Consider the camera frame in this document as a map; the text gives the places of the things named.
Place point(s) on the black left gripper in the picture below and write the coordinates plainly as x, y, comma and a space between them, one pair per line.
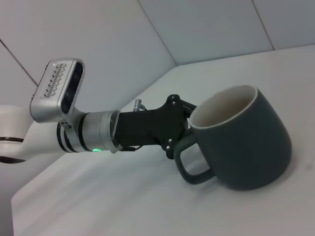
147, 127

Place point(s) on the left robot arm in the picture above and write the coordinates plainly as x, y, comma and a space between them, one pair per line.
93, 130

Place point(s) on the grey ceramic mug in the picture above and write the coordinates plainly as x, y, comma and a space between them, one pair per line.
246, 147

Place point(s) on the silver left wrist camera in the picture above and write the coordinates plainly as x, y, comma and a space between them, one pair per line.
54, 81

